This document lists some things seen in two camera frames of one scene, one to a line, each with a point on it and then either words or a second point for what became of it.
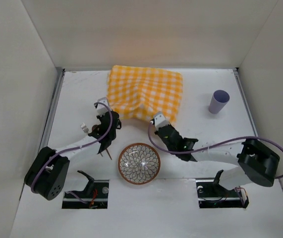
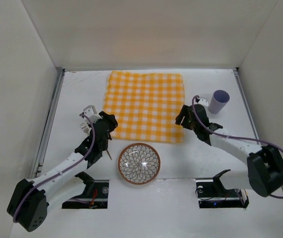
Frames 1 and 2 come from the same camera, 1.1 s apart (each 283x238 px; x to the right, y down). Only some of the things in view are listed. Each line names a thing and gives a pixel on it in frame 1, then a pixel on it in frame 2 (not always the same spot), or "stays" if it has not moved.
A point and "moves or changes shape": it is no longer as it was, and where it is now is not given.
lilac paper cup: [219, 99] stays
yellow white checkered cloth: [139, 92] moves or changes shape
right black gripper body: [186, 149] -> [184, 116]
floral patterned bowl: [139, 163] stays
